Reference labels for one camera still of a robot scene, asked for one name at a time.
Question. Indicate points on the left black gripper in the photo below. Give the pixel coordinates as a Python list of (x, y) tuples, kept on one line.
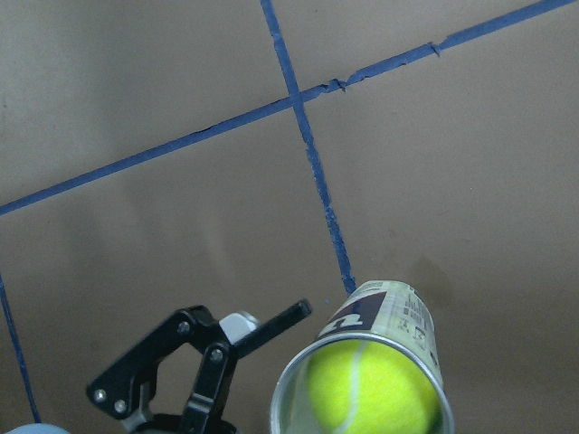
[(124, 390)]

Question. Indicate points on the Wilson tennis ball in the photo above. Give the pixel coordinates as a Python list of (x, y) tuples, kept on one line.
[(367, 387)]

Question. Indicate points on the clear tennis ball can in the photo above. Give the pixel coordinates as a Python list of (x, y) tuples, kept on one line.
[(384, 311)]

